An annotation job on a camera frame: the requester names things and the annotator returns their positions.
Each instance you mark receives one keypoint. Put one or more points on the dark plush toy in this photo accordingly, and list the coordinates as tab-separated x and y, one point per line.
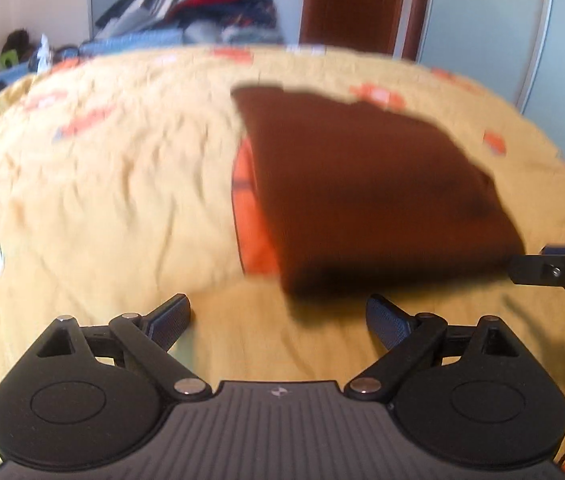
16	42

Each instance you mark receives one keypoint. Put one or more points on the yellow printed bed blanket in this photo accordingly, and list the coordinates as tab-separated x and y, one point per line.
112	185

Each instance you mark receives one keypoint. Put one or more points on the brown knit sweater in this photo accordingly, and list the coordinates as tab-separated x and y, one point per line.
362	185

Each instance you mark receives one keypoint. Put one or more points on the white sliding wardrobe door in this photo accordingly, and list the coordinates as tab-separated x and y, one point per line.
522	30

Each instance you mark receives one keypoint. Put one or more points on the grey flat screen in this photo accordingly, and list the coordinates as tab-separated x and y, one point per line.
112	0

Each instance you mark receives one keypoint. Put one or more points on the white plastic bottle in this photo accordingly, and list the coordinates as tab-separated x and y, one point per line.
42	55

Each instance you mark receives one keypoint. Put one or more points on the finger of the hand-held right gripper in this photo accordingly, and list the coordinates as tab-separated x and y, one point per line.
537	270

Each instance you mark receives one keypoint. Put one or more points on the green plastic item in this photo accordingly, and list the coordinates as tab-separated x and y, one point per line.
8	59

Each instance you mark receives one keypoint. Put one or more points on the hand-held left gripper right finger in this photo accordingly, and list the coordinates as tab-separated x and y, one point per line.
387	321

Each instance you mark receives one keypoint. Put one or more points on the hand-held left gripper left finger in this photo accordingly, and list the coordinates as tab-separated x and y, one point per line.
168	321

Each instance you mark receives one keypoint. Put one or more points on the blue quilt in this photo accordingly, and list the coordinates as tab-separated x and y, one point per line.
127	42

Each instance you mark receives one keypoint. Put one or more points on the brown wooden door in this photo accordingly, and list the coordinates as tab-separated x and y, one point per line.
357	2

